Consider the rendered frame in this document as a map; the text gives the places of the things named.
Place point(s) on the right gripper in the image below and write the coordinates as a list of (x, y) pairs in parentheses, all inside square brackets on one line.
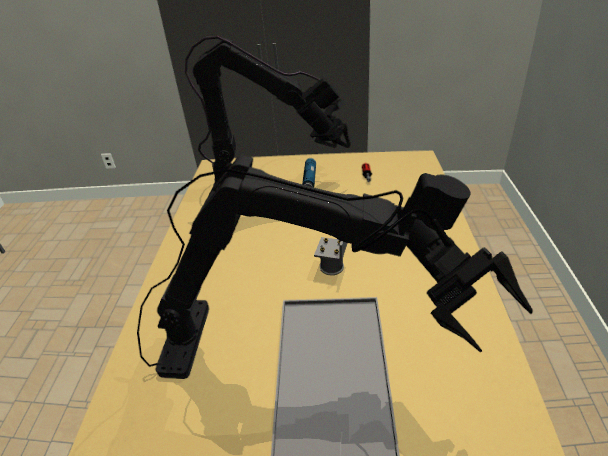
[(452, 290)]

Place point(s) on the black cylinder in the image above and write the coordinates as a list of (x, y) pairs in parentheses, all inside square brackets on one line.
[(331, 267)]

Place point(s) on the red-handled nut driver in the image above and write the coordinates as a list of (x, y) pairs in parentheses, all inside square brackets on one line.
[(366, 172)]

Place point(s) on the dark blue electric nut driver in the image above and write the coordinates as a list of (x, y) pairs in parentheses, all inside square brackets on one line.
[(309, 172)]

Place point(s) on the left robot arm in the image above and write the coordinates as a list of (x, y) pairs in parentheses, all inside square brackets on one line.
[(285, 88)]

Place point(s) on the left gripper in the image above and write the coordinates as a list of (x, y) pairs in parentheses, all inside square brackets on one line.
[(325, 128)]

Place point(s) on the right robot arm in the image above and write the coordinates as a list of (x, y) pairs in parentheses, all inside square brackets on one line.
[(442, 196)]

